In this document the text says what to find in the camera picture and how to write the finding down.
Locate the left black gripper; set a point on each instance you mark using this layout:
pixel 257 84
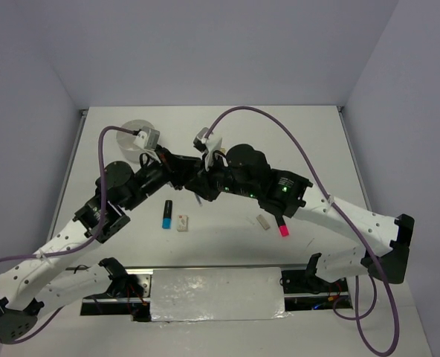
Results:
pixel 175 168

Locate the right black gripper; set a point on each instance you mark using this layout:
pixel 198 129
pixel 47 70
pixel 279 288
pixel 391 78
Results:
pixel 201 185

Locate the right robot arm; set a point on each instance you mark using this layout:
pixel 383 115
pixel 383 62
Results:
pixel 383 242

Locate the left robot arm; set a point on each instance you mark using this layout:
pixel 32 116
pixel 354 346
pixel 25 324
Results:
pixel 34 286

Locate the black blue highlighter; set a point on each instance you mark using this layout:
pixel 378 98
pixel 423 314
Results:
pixel 167 214

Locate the white round divided container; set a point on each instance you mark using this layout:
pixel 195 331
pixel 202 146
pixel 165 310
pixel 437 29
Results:
pixel 125 141

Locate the grey white eraser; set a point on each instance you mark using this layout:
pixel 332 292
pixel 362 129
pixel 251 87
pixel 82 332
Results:
pixel 263 222

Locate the black pink highlighter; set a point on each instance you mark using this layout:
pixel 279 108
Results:
pixel 283 228

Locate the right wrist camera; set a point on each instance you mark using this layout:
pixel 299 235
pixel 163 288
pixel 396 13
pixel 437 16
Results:
pixel 207 145

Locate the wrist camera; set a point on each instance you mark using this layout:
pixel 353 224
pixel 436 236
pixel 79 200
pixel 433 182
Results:
pixel 207 145
pixel 147 140

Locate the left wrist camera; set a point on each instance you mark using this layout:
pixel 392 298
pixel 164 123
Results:
pixel 147 140

